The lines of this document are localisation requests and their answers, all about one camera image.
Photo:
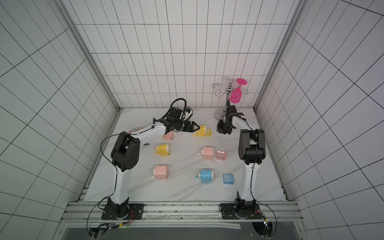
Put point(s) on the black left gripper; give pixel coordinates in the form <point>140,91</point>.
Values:
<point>192,126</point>

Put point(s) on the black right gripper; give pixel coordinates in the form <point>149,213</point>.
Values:
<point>225,124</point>

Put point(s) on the pink sharpener top row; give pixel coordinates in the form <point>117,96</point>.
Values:
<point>169,136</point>

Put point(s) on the pink sharpener row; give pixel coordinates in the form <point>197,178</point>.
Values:
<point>160,172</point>
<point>169,136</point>

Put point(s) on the pink tray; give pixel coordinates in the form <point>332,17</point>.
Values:
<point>221,155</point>

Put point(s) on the yellow sharpener row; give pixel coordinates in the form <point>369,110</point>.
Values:
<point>162,150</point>

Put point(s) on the pink sharpener bottom row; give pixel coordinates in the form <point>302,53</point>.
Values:
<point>160,172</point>

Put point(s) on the yellow tray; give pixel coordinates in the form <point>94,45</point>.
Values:
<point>208,133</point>

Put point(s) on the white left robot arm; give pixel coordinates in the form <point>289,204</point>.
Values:
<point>126,151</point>

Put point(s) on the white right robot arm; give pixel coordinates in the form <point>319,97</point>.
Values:
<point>251,150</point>

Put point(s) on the blue transparent tray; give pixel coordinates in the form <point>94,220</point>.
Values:
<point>228,179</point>

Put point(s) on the blue pencil sharpener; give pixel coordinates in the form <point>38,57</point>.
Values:
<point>206,176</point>

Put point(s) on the pink plastic wine glass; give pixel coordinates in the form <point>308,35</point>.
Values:
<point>238,90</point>

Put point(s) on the chrome glass rack stand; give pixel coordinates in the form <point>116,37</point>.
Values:
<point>223,91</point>

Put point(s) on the patterned ceramic bowl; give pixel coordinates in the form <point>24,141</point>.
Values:
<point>135,130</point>

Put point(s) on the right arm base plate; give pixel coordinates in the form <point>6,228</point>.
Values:
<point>229,212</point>

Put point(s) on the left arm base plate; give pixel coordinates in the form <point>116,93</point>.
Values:
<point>124,212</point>

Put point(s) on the aluminium mounting rail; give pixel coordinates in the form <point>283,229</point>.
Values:
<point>153,212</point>

